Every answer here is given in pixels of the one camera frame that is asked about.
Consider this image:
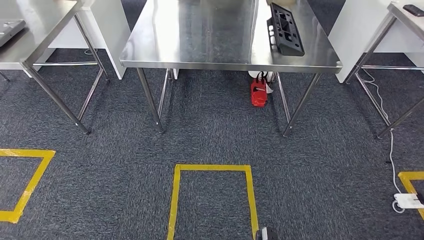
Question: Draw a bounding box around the black plastic plate frame part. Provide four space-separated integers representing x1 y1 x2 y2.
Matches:
266 2 306 57

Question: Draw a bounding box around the stainless steel workbench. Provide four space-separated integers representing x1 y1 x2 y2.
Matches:
119 0 343 137

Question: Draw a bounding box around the grey metal tray part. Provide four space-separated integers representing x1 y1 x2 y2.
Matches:
0 18 27 47

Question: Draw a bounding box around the yellow floor tape outline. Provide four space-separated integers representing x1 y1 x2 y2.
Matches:
0 149 57 224
166 163 260 240

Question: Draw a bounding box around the red handbag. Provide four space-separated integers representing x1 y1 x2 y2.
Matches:
250 71 269 109

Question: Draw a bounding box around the white round bag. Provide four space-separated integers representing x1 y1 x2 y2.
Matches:
248 70 276 95

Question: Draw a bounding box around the stainless steel table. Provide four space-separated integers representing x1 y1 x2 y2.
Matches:
0 0 110 135
344 1 424 139

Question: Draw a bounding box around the white power strip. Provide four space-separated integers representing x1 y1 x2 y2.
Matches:
393 193 424 210

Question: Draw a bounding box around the black phone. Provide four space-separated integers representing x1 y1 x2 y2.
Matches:
403 4 424 17

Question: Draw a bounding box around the white power cable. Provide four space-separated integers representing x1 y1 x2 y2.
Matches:
359 67 406 215

